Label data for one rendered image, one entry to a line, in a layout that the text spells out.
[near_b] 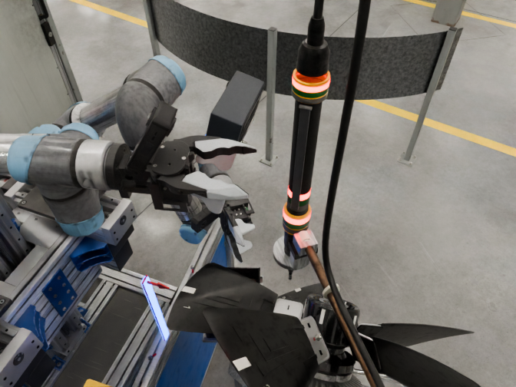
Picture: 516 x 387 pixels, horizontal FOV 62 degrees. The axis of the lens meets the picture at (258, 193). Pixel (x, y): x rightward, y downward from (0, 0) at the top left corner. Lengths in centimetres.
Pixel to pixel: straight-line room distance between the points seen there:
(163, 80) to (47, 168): 51
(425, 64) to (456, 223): 98
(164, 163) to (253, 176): 231
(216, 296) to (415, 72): 202
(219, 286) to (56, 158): 53
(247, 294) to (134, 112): 50
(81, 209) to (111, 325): 146
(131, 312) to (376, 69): 184
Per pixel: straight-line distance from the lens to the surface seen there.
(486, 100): 403
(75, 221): 77
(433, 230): 282
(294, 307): 101
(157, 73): 113
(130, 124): 107
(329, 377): 96
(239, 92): 148
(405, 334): 114
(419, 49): 265
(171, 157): 63
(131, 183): 68
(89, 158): 66
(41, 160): 69
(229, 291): 104
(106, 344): 215
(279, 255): 76
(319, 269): 65
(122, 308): 220
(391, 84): 271
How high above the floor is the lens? 209
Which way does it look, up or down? 48 degrees down
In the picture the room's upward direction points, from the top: straight up
